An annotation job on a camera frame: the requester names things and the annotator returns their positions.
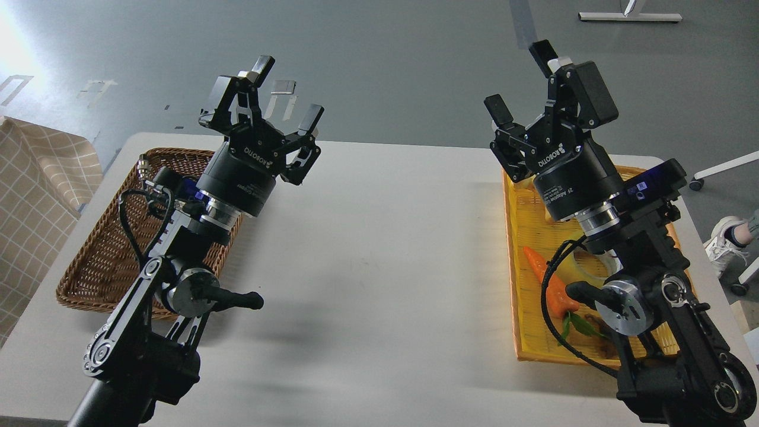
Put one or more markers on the white chair base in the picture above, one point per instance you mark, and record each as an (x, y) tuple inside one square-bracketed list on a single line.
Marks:
[(697, 181)]

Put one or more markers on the orange toy carrot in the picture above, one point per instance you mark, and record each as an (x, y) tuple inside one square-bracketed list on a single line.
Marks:
[(558, 301)]

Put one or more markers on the brown toy animal figure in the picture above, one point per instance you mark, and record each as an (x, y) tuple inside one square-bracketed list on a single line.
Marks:
[(605, 346)]

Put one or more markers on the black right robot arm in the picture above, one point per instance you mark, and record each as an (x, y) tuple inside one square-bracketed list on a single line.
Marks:
[(676, 368)]

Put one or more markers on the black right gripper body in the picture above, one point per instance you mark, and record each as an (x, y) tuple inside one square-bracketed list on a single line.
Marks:
[(574, 172)]

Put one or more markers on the white desk leg base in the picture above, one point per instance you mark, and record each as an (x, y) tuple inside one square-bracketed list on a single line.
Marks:
[(632, 12)]

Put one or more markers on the yellow tape roll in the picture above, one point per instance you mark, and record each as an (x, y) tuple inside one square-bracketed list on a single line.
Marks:
[(592, 268)]

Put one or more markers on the brown wicker basket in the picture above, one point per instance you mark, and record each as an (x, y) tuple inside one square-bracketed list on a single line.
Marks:
[(105, 266)]

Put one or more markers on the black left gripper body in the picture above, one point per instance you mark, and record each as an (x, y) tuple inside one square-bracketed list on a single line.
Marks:
[(242, 173)]

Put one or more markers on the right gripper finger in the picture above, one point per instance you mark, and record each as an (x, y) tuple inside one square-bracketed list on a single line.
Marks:
[(578, 99), (510, 145)]

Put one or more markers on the yellow plastic basket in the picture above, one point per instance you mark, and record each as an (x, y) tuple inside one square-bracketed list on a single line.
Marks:
[(527, 224)]

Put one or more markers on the white sneaker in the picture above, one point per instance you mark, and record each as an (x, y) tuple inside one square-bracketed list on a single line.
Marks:
[(728, 240)]

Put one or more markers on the beige checkered cloth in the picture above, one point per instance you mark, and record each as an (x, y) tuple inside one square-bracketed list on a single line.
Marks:
[(47, 176)]

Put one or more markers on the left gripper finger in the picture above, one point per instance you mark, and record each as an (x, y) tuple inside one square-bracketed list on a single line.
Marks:
[(234, 99), (298, 151)]

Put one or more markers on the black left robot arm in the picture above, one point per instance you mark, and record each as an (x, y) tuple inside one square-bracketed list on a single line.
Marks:
[(146, 351)]

